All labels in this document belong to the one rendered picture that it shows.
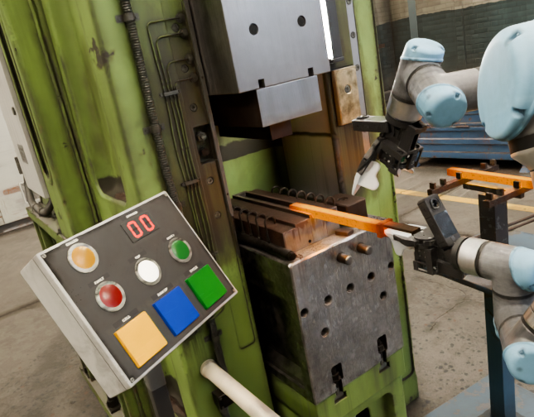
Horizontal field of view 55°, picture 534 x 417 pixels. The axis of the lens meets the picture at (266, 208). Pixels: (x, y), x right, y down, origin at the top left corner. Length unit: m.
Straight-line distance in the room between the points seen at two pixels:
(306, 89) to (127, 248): 0.65
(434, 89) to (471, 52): 9.04
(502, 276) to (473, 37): 9.00
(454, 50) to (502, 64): 9.55
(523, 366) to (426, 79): 0.51
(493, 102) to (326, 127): 1.10
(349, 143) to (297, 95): 0.38
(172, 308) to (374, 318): 0.77
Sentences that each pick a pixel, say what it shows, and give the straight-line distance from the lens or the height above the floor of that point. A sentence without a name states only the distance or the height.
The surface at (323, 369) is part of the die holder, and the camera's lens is 1.53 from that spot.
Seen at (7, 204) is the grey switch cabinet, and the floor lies 0.31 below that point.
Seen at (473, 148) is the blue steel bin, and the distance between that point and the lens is 5.22.
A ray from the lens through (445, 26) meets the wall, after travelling 10.20.
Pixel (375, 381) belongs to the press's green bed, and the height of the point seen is 0.41.
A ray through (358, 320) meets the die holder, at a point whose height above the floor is 0.65.
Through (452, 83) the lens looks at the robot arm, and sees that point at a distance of 0.97.
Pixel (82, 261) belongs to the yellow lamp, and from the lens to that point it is 0.97.
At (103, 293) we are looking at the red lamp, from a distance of 0.96.
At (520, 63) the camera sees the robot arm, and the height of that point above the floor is 1.40.
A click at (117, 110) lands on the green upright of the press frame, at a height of 1.38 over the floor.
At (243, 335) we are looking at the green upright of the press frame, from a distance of 1.58.
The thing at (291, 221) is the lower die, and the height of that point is 0.99.
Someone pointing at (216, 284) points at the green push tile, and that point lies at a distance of 1.11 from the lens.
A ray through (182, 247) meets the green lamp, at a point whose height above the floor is 1.09.
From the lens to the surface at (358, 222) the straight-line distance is 1.29.
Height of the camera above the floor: 1.46
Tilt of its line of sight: 17 degrees down
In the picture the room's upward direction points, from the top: 11 degrees counter-clockwise
